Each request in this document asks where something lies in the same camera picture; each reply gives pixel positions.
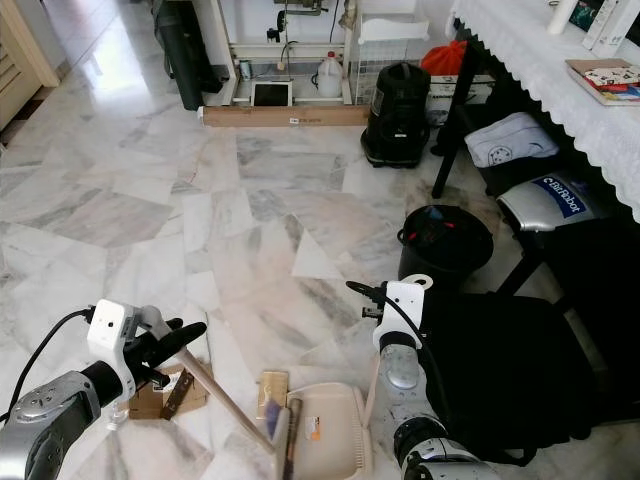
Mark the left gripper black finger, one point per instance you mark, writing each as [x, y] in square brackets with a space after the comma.
[168, 356]
[190, 332]

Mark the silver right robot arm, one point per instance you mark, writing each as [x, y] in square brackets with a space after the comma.
[410, 400]

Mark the clear plastic bottle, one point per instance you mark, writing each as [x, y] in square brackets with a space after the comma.
[117, 415]

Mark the tan flat wrapper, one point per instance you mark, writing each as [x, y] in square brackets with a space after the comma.
[273, 385]

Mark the black fabric chair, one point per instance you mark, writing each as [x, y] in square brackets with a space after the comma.
[520, 370]

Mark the black canister vacuum cleaner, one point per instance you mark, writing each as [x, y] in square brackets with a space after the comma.
[397, 115]

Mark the black table leg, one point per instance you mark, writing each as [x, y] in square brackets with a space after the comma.
[455, 125]

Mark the silver BitRobot bag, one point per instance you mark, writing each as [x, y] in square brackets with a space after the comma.
[550, 200]

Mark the long brown cardboard box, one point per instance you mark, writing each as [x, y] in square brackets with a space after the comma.
[285, 115]

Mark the white pouch with blue print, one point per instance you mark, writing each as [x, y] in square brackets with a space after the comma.
[510, 140]

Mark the white plastic jug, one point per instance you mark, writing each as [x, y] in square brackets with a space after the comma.
[330, 78]

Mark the white framed tablet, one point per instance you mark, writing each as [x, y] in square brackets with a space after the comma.
[271, 95]

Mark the red plastic bag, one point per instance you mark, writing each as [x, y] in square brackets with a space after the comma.
[445, 58]

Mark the small metal can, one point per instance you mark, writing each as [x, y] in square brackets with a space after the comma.
[246, 70]

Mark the dark green bag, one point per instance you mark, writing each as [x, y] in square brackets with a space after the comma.
[185, 55]

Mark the white metal rack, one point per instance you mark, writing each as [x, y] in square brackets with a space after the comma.
[285, 45]

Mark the table with white lace cloth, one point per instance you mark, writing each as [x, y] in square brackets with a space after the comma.
[550, 80]

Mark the light wooden louvred door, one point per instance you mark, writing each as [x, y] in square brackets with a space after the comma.
[25, 50]

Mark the colourful magazine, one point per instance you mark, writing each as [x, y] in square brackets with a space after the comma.
[610, 80]

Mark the white cylinder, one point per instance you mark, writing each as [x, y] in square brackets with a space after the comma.
[563, 15]

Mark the stack of books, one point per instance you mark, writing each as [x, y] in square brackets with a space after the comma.
[605, 22]

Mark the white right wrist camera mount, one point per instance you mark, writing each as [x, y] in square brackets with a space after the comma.
[400, 300]

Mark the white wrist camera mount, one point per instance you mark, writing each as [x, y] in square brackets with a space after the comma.
[400, 300]
[110, 335]

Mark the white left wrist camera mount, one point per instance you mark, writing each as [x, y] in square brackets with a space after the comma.
[110, 335]

